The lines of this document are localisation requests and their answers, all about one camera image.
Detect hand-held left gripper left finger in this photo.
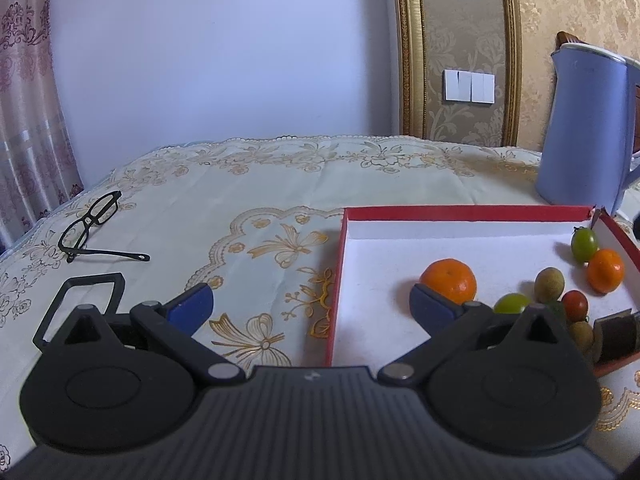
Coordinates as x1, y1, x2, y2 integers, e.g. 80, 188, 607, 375
64, 282, 247, 387

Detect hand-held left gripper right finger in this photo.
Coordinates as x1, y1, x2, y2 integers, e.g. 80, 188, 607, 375
377, 284, 575, 387

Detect large orange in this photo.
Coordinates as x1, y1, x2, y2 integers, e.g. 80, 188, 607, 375
419, 258, 477, 306

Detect plain green tomato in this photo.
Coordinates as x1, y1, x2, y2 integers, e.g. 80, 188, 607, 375
494, 292, 532, 315

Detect red cardboard box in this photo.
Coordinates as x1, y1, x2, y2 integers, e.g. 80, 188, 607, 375
325, 204, 640, 378

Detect brown longan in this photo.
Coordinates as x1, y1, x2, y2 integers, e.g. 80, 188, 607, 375
534, 267, 566, 304
567, 321, 596, 353

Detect red tomato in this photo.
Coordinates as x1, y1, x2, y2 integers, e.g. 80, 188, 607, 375
561, 290, 589, 322

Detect green tomato with dark stem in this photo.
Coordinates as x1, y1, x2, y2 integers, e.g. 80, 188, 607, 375
571, 227, 599, 263

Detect small orange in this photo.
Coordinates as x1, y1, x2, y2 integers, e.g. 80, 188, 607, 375
586, 248, 626, 294

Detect long dark sugarcane piece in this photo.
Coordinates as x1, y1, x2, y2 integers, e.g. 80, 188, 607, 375
592, 310, 640, 365

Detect black eyeglasses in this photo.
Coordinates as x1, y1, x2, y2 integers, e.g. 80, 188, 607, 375
57, 190, 151, 264

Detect cream lace tablecloth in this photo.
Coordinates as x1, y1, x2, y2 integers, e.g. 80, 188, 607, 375
0, 135, 640, 466

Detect blue electric kettle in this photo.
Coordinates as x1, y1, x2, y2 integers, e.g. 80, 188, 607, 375
535, 42, 640, 216

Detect patterned pink curtain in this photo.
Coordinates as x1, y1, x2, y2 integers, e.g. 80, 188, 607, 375
0, 0, 86, 251

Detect wooden headboard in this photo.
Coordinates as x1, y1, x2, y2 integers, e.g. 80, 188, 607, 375
556, 31, 640, 156

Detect black rectangular plastic frame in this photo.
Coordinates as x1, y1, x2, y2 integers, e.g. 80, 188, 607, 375
32, 272, 126, 351

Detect white wall light switch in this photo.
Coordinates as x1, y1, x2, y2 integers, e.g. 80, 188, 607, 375
442, 69, 497, 105

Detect gold wall moulding frame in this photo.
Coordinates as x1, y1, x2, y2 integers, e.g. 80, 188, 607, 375
391, 0, 523, 147

